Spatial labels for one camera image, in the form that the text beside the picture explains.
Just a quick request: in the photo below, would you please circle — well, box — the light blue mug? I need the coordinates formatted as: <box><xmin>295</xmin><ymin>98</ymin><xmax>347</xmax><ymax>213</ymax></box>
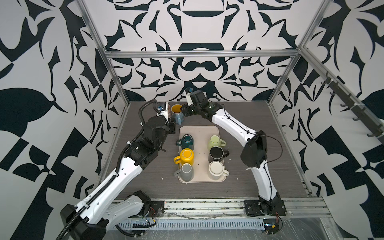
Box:
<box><xmin>171</xmin><ymin>104</ymin><xmax>184</xmax><ymax>125</ymax></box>

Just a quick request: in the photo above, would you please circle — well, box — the dark green mug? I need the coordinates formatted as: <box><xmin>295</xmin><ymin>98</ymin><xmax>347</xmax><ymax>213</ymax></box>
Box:
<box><xmin>176</xmin><ymin>134</ymin><xmax>194</xmax><ymax>150</ymax></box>

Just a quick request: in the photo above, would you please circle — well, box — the pink floral mug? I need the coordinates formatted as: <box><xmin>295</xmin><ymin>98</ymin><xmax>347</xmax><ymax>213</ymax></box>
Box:
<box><xmin>166</xmin><ymin>103</ymin><xmax>172</xmax><ymax>119</ymax></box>

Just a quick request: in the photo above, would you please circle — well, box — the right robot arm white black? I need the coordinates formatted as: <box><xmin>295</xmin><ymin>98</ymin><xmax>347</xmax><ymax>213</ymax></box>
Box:
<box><xmin>181</xmin><ymin>102</ymin><xmax>284</xmax><ymax>215</ymax></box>

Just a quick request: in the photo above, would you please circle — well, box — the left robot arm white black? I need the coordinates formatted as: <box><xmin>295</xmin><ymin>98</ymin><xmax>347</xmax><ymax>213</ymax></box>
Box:
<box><xmin>57</xmin><ymin>100</ymin><xmax>175</xmax><ymax>240</ymax></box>

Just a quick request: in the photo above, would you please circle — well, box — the light green mug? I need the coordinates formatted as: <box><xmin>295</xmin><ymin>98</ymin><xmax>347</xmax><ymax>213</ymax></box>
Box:
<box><xmin>208</xmin><ymin>135</ymin><xmax>227</xmax><ymax>150</ymax></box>

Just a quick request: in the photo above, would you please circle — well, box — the yellow mug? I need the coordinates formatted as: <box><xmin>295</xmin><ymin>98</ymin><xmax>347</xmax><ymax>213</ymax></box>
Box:
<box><xmin>174</xmin><ymin>148</ymin><xmax>194</xmax><ymax>166</ymax></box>

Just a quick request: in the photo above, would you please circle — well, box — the black mug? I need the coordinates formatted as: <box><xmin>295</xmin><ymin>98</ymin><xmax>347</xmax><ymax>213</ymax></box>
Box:
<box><xmin>208</xmin><ymin>146</ymin><xmax>230</xmax><ymax>163</ymax></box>

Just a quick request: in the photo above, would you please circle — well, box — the grey mug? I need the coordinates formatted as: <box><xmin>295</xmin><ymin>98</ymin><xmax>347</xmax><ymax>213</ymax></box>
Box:
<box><xmin>174</xmin><ymin>163</ymin><xmax>194</xmax><ymax>182</ymax></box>

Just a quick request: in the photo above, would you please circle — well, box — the white mug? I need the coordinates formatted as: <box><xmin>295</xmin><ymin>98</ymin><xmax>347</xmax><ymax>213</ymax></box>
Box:
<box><xmin>209</xmin><ymin>161</ymin><xmax>230</xmax><ymax>181</ymax></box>

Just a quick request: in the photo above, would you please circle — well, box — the beige serving tray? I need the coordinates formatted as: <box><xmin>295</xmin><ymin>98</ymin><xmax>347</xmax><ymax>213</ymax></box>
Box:
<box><xmin>179</xmin><ymin>126</ymin><xmax>226</xmax><ymax>184</ymax></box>

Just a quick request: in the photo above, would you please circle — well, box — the green light controller board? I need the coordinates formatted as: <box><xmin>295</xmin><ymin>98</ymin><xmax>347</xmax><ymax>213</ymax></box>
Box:
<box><xmin>262</xmin><ymin>219</ymin><xmax>283</xmax><ymax>236</ymax></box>

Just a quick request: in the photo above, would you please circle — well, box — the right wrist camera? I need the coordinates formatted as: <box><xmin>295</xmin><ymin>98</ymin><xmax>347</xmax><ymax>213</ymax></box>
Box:
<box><xmin>185</xmin><ymin>89</ymin><xmax>208</xmax><ymax>106</ymax></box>

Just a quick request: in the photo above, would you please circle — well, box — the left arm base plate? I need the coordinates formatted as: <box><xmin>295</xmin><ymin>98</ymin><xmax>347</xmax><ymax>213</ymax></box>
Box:
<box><xmin>147</xmin><ymin>201</ymin><xmax>165</xmax><ymax>218</ymax></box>

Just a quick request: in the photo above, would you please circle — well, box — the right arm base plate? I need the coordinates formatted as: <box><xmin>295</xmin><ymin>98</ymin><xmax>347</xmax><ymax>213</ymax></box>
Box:
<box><xmin>244</xmin><ymin>199</ymin><xmax>287</xmax><ymax>217</ymax></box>

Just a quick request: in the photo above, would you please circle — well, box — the white cable duct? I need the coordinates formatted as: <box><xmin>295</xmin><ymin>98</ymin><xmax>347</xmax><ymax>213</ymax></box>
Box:
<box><xmin>119</xmin><ymin>219</ymin><xmax>265</xmax><ymax>231</ymax></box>

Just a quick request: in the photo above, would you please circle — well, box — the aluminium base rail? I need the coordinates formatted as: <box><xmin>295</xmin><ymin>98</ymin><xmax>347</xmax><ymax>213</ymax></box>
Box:
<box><xmin>152</xmin><ymin>198</ymin><xmax>332</xmax><ymax>220</ymax></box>

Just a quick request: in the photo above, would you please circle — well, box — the wall hook rail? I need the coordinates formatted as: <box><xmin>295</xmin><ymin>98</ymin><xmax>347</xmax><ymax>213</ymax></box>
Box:
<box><xmin>322</xmin><ymin>72</ymin><xmax>384</xmax><ymax>145</ymax></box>

